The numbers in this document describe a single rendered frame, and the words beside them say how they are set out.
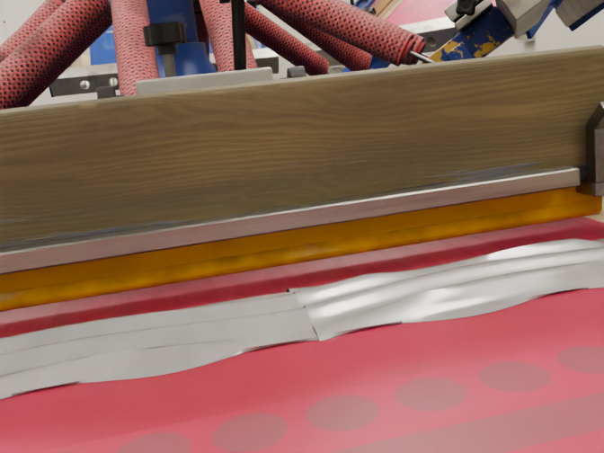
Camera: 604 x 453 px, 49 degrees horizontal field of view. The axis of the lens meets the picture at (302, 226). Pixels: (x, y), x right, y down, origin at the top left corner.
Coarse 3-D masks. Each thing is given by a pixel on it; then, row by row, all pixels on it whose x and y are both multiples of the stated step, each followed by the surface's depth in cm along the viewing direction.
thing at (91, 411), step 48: (192, 288) 36; (240, 288) 35; (0, 336) 32; (96, 384) 25; (144, 384) 24; (192, 384) 24; (240, 384) 23; (288, 384) 23; (336, 384) 23; (0, 432) 22; (48, 432) 21; (96, 432) 21
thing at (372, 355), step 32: (544, 224) 42; (576, 224) 41; (352, 256) 39; (384, 256) 38; (416, 256) 37; (448, 256) 37; (288, 288) 34; (448, 320) 27; (480, 320) 27; (512, 320) 26; (544, 320) 26; (576, 320) 26; (352, 352) 25; (384, 352) 25; (416, 352) 24; (448, 352) 24; (480, 352) 24; (512, 352) 23; (352, 384) 22
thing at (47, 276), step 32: (544, 192) 39; (576, 192) 39; (352, 224) 37; (384, 224) 37; (416, 224) 38; (128, 256) 34; (160, 256) 35; (192, 256) 35; (224, 256) 35; (0, 288) 33
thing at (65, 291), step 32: (448, 224) 38; (480, 224) 38; (512, 224) 39; (256, 256) 36; (288, 256) 36; (320, 256) 37; (32, 288) 34; (64, 288) 34; (96, 288) 34; (128, 288) 35
